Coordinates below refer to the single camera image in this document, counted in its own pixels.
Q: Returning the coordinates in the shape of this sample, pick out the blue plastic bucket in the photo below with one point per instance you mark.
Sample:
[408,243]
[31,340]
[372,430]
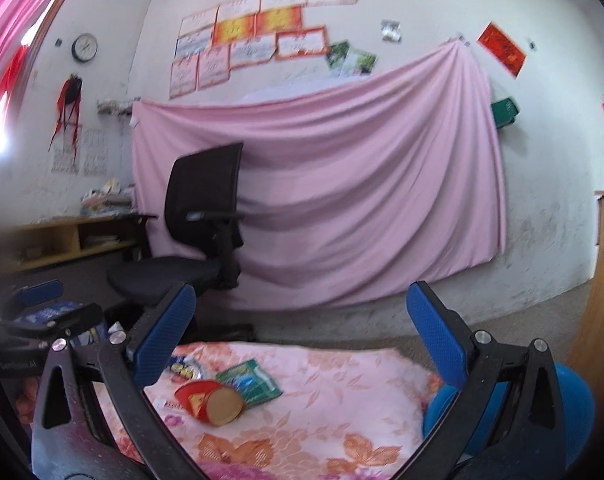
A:
[577,405]

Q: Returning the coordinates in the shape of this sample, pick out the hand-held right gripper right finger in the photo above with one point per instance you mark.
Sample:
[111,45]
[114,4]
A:
[434,330]

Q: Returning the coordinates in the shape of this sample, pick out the pink sheet on wall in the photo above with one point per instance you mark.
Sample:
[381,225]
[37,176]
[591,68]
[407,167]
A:
[357,185]

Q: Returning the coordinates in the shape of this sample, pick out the green packet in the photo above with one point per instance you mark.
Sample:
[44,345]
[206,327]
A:
[249,382]

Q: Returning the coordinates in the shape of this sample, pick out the pink floral blanket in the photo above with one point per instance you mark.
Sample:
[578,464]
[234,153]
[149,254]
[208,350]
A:
[307,385]

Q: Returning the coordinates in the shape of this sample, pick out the green plastic basket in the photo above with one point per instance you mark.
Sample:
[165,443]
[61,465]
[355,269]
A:
[504,112]

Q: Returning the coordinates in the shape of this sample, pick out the stack of books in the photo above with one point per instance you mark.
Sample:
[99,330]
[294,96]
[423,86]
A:
[107,197]

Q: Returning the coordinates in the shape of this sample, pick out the blue cardboard box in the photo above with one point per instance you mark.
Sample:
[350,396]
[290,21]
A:
[57,310]

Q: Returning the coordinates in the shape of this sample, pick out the red tassel decoration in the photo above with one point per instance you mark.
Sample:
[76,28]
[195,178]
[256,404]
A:
[68,100]

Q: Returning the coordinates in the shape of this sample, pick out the light green photo print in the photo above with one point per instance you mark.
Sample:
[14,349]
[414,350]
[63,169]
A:
[361,62]

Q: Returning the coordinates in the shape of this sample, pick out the wall calendar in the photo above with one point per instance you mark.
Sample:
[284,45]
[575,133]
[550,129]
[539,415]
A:
[82,152]

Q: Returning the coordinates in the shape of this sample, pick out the wooden desk shelf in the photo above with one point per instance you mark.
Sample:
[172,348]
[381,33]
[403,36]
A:
[57,240]

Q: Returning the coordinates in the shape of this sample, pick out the black office chair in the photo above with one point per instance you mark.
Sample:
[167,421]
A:
[202,185]

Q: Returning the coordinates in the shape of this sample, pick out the small black white photo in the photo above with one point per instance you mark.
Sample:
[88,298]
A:
[391,31]

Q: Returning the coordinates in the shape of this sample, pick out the group of wall certificates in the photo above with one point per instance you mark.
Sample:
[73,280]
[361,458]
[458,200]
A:
[242,27]

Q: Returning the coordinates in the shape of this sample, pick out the round wall clock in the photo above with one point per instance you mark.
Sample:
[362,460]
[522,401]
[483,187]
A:
[85,48]

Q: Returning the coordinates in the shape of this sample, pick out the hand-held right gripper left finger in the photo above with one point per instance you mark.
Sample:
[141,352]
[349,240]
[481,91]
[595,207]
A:
[164,330]

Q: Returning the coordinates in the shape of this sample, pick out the blue yellow snack packet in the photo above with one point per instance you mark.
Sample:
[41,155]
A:
[187,370]

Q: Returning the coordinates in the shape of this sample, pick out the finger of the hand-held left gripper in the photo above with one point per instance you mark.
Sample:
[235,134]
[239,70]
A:
[42,292]
[42,327]

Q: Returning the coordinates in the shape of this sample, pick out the red diamond wall poster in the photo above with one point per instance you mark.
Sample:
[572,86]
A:
[502,49]

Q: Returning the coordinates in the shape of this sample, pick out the pink window curtain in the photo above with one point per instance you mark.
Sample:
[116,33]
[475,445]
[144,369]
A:
[22,10]

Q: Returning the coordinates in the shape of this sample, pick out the red cylindrical can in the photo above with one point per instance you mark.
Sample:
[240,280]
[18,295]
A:
[192,392]

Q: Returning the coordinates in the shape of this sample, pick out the dark green photo print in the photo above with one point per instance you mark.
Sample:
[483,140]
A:
[336,55]

